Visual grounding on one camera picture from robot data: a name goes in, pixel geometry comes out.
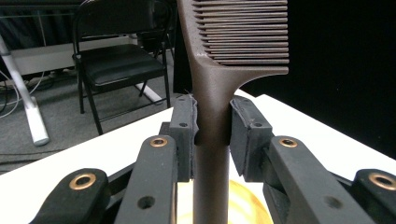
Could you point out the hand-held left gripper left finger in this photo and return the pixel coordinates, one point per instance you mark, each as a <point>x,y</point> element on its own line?
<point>183,137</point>

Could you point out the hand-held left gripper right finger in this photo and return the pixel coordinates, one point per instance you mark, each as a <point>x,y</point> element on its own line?
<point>249,140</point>

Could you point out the dark brown comb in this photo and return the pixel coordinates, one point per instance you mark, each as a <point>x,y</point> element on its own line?
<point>211,93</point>

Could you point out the cream ribbed holder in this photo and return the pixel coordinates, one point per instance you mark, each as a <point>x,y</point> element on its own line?
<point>246,202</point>

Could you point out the white floor bar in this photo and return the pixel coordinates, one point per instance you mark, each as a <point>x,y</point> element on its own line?
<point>151,92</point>

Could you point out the black folding chair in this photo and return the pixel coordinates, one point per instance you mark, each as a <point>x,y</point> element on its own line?
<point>121,65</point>

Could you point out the black curtain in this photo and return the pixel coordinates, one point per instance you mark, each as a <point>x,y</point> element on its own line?
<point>342,62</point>

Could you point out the white low platform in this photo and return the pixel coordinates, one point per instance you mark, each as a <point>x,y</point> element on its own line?
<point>56,56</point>

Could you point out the white stand leg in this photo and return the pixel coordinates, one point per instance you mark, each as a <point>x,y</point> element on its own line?
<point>29,105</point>

